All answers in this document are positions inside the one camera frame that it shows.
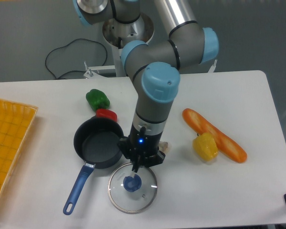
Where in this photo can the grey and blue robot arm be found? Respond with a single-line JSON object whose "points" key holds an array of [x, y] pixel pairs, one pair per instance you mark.
{"points": [[153, 69]]}

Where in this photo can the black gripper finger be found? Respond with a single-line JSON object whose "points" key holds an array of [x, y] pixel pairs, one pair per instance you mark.
{"points": [[143, 160], [129, 152]]}

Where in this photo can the orange baguette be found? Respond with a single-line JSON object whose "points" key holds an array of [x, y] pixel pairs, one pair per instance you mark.
{"points": [[225, 144]]}

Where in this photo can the green bell pepper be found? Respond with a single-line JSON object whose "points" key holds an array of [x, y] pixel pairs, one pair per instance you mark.
{"points": [[97, 100]]}

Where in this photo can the glass lid with blue knob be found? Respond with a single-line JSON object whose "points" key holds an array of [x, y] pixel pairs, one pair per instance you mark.
{"points": [[131, 192]]}

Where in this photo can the yellow bell pepper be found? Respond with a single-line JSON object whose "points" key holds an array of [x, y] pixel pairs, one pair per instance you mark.
{"points": [[205, 146]]}

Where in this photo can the black pan with blue handle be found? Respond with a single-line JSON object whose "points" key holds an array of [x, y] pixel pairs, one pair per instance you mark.
{"points": [[96, 143]]}

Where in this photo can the bagged slice of toast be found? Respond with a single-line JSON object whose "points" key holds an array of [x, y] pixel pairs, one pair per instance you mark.
{"points": [[162, 146]]}

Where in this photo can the red bell pepper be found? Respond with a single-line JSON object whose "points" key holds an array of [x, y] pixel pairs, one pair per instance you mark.
{"points": [[106, 113]]}

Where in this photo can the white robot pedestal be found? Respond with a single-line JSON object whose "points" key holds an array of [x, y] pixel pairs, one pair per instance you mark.
{"points": [[116, 59]]}

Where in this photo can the yellow woven basket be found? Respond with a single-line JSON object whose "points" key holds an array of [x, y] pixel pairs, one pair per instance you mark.
{"points": [[15, 121]]}

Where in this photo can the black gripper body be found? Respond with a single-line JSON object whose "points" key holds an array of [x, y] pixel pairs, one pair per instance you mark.
{"points": [[144, 143]]}

